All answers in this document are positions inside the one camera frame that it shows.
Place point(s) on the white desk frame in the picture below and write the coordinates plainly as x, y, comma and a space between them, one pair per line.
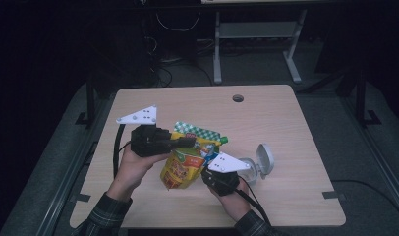
259, 29

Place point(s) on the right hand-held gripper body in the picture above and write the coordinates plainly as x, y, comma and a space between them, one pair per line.
220, 182

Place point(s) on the silver metal bowl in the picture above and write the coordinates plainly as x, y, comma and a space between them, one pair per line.
264, 159

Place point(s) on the person's right hand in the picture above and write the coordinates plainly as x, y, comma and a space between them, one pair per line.
237, 205

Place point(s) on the grey metal rail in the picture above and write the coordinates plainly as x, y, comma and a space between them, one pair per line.
377, 154
73, 177

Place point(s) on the yellow spouted food pouch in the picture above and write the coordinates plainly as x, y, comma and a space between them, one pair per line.
181, 167

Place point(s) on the person's left hand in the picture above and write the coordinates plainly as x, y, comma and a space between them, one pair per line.
132, 172

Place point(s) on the grey tape strip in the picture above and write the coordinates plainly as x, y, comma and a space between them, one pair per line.
333, 195
81, 197

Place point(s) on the black metal stand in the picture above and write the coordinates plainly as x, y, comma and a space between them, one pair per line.
361, 98
90, 101

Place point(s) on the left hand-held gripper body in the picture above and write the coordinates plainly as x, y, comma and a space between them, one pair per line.
150, 141

